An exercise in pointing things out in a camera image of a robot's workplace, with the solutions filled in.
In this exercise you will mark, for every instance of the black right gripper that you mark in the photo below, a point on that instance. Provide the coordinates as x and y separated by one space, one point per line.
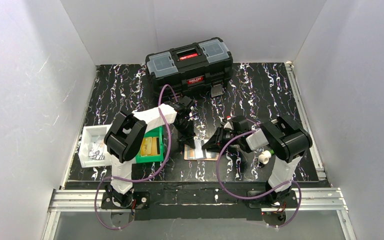
221 138

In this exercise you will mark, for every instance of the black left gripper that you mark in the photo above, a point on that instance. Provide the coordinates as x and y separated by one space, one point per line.
185 131

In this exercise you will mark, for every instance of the yellow cards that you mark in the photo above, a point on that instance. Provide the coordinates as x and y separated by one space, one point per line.
150 146

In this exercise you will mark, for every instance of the printed card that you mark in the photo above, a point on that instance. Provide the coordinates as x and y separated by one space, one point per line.
96 151

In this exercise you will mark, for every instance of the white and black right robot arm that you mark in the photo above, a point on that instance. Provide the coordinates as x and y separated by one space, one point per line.
283 139

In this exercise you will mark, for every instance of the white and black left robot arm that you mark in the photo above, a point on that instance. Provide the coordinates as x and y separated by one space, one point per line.
125 136

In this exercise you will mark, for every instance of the black plastic toolbox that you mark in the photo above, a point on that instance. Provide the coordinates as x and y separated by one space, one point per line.
190 70

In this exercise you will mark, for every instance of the white plastic bin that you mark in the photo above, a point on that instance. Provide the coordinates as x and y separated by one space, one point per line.
90 134

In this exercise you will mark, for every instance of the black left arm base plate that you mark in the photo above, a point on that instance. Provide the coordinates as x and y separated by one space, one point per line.
135 200

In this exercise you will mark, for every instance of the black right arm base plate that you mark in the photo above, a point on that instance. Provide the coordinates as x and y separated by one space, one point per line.
277 206

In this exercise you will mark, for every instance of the aluminium front rail frame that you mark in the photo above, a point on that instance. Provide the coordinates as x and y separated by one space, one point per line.
323 215

